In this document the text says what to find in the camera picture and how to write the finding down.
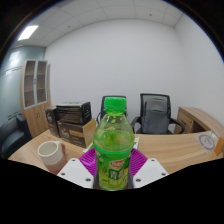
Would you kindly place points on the black mesh office chair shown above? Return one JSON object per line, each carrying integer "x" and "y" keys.
{"x": 175, "y": 125}

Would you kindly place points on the brown and black carton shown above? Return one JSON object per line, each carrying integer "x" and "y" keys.
{"x": 71, "y": 133}

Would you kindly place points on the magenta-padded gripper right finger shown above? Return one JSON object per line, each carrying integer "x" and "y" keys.
{"x": 148, "y": 172}

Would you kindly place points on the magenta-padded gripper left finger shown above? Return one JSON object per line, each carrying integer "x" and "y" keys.
{"x": 76, "y": 172}

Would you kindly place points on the wooden side desk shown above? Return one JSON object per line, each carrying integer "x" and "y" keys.
{"x": 196, "y": 118}

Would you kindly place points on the green drink bottle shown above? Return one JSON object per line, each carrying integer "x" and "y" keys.
{"x": 113, "y": 156}

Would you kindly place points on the orange-brown small box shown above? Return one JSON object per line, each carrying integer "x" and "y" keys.
{"x": 220, "y": 146}

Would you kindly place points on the ceiling light panel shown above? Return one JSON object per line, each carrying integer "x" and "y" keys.
{"x": 28, "y": 32}

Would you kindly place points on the small dark brown box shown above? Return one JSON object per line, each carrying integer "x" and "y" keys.
{"x": 51, "y": 121}

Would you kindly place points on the grey backpack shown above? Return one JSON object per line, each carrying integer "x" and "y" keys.
{"x": 156, "y": 116}

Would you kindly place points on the wooden cabinet with shelves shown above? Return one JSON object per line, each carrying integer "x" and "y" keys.
{"x": 36, "y": 118}

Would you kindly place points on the black leather sofa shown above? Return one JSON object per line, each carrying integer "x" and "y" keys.
{"x": 11, "y": 136}

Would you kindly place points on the white and brown mug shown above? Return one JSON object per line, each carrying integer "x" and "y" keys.
{"x": 51, "y": 155}

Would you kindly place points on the sheet with round print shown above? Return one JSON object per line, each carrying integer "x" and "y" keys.
{"x": 207, "y": 141}

